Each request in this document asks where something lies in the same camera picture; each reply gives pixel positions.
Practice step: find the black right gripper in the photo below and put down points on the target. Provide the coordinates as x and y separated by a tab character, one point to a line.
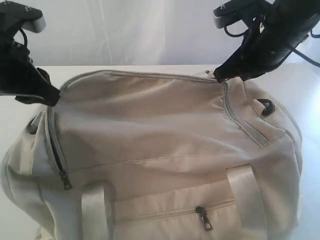
268	51

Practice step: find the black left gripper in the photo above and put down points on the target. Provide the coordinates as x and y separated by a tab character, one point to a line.
19	78

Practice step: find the beige duffel bag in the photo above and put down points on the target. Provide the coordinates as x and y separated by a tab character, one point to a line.
149	156

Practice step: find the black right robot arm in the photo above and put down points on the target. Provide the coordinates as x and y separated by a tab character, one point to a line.
309	8

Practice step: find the white backdrop curtain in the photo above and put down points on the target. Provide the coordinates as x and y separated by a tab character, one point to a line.
129	32

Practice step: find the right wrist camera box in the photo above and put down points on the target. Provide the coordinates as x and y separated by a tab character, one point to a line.
236	10

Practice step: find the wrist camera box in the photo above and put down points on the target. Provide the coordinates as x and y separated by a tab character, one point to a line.
236	10
15	16

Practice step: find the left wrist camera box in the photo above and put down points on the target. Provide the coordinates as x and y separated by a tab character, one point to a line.
15	16

